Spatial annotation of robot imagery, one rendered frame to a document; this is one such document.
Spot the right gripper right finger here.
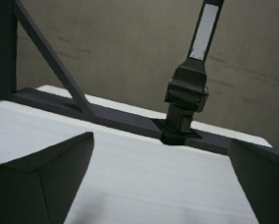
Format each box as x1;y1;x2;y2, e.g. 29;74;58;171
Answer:
228;139;279;224

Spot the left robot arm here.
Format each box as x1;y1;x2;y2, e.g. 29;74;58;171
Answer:
160;0;224;135

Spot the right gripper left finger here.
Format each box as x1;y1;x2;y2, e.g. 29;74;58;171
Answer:
0;132;94;224

